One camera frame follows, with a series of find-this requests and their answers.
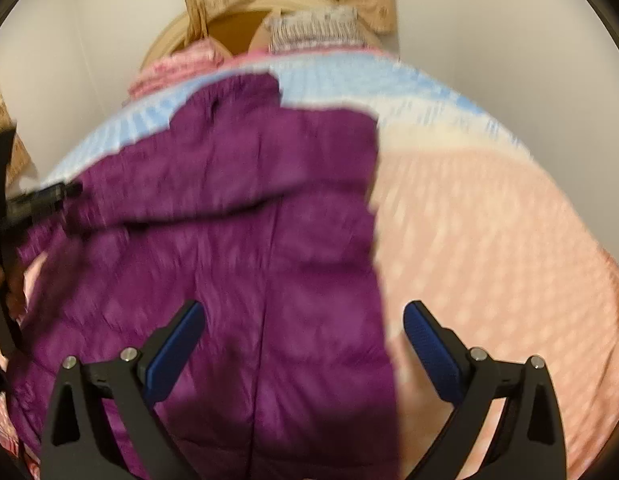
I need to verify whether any striped grey pillow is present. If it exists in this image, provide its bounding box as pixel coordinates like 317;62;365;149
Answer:
265;6;367;53

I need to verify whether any polka dot bed cover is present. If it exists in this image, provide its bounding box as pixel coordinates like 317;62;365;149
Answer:
52;51;619;479

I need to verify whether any folded pink blanket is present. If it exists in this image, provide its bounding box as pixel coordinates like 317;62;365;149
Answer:
128;38;232;100

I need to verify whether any beige window curtain left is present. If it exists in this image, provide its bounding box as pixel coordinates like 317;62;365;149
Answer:
0;90;32;188

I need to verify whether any purple hooded puffer jacket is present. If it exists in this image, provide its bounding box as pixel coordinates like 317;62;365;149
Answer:
6;74;399;479

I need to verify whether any cream wooden headboard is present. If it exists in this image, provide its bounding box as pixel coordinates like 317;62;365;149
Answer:
140;0;397;70

